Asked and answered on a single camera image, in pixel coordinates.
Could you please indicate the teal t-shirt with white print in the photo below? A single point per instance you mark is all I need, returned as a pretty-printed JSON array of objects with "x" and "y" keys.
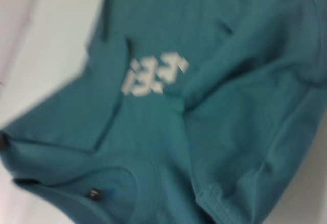
[{"x": 191, "y": 119}]

